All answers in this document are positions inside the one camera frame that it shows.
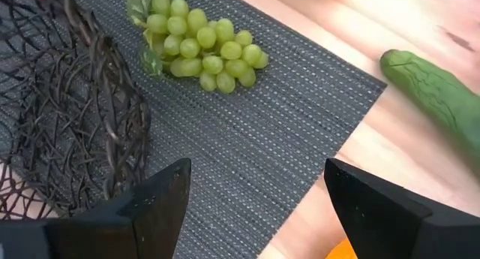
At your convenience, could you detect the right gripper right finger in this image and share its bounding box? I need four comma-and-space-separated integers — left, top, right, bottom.
324, 157, 480, 259

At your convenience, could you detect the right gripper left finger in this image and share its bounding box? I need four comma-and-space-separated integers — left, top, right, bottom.
0, 157, 192, 259

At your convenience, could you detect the yellow orange bell pepper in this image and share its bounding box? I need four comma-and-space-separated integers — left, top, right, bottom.
325, 238, 358, 259

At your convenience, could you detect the green cucumber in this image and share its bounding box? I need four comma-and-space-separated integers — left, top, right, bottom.
379, 48, 480, 177

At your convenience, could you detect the green grape bunch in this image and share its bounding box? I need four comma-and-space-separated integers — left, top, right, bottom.
123, 0, 270, 95

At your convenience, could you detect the grey woven placemat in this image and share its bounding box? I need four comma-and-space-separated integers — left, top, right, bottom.
0, 0, 387, 259

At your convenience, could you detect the dark woven wire basket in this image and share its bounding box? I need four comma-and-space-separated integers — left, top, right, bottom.
0, 0, 153, 221

